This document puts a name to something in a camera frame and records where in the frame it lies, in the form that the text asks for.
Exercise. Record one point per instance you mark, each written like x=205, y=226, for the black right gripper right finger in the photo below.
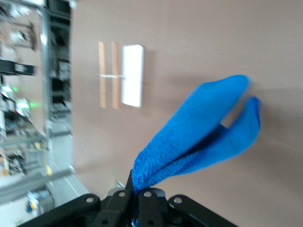
x=151, y=210

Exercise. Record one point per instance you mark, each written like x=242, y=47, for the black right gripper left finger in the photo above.
x=118, y=208

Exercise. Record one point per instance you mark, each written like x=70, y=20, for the blue microfiber towel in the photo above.
x=189, y=130

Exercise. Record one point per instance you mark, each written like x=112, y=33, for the black bar-shaped device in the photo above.
x=9, y=66

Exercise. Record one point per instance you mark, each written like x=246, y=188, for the aluminium frame post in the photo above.
x=45, y=71

